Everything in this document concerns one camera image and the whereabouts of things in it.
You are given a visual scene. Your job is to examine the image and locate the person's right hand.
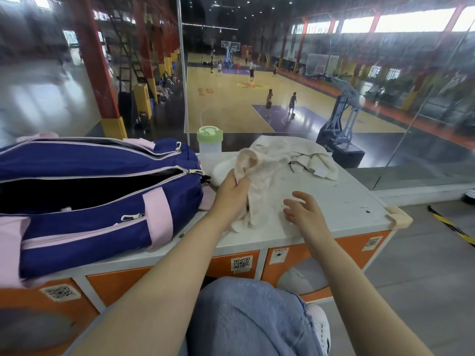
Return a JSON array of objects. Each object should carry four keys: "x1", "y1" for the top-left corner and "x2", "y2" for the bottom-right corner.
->
[{"x1": 283, "y1": 191, "x2": 330, "y2": 241}]

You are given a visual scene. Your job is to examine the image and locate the person's left hand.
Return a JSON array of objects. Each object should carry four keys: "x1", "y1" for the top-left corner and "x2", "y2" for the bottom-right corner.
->
[{"x1": 210, "y1": 168, "x2": 252, "y2": 223}]

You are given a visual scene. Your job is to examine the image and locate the cream towel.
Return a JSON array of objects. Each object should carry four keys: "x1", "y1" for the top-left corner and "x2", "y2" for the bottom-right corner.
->
[{"x1": 231, "y1": 146, "x2": 297, "y2": 234}]

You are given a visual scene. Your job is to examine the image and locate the person's right forearm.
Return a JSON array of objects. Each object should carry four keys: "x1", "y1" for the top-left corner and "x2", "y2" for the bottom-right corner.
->
[{"x1": 302, "y1": 228, "x2": 435, "y2": 356}]

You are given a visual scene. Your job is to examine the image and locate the person's left forearm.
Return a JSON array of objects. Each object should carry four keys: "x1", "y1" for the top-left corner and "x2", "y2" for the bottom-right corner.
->
[{"x1": 71, "y1": 204, "x2": 247, "y2": 356}]

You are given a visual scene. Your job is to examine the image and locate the white cloth bundle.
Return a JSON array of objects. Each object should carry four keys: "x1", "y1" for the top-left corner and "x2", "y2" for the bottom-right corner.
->
[{"x1": 211, "y1": 159, "x2": 238, "y2": 186}]

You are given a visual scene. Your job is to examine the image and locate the white bottle with green lid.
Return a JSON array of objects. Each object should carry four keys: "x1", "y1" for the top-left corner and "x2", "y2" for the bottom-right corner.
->
[{"x1": 197, "y1": 126, "x2": 224, "y2": 154}]

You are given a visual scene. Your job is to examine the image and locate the cream crumpled cloth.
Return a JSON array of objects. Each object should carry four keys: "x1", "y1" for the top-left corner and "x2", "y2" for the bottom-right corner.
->
[{"x1": 249, "y1": 135, "x2": 339, "y2": 181}]

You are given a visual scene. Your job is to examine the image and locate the orange and white locker cabinet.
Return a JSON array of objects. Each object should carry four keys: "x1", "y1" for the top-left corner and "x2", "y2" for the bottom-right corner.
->
[{"x1": 0, "y1": 152, "x2": 413, "y2": 356}]

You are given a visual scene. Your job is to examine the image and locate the blue basketball hoop stand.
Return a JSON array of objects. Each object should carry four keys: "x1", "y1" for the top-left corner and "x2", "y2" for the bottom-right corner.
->
[{"x1": 315, "y1": 76, "x2": 366, "y2": 169}]

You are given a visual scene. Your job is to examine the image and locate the beige corner guard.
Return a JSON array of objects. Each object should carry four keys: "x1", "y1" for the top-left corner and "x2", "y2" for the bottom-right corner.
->
[{"x1": 386, "y1": 205, "x2": 413, "y2": 230}]

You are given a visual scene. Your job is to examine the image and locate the group of distant players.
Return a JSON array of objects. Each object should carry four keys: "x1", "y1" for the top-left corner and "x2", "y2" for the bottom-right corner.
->
[{"x1": 208, "y1": 52, "x2": 279, "y2": 84}]

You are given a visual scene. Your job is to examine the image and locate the person's blue jeans leg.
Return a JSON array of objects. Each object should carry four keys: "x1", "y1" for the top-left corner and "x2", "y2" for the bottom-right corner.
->
[{"x1": 186, "y1": 277, "x2": 323, "y2": 356}]

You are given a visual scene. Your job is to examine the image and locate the group of seated people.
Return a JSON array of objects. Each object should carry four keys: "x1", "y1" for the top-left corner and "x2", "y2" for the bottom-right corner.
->
[{"x1": 156, "y1": 72, "x2": 179, "y2": 105}]

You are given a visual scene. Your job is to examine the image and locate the person's white shoe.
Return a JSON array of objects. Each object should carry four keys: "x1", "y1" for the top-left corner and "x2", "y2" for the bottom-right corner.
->
[{"x1": 306, "y1": 303, "x2": 332, "y2": 356}]

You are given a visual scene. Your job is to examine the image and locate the distant basketball hoop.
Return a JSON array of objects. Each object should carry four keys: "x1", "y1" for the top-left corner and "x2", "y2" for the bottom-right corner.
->
[{"x1": 221, "y1": 41, "x2": 241, "y2": 69}]

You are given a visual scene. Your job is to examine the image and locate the navy and pink duffel bag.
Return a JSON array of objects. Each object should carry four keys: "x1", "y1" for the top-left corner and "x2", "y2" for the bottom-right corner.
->
[{"x1": 0, "y1": 131, "x2": 212, "y2": 289}]

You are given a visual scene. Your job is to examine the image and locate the yellow and black hazard tape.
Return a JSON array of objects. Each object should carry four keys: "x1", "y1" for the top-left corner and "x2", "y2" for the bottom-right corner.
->
[{"x1": 427, "y1": 205, "x2": 475, "y2": 249}]

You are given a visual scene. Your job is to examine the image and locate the red pillar with yellow base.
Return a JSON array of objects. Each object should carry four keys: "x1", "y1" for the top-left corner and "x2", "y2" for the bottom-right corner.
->
[
  {"x1": 71, "y1": 0, "x2": 128, "y2": 139},
  {"x1": 132, "y1": 0, "x2": 158, "y2": 119}
]

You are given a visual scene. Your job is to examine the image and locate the metal glass frame pole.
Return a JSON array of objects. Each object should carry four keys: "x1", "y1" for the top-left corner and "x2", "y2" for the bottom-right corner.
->
[{"x1": 177, "y1": 0, "x2": 190, "y2": 145}]

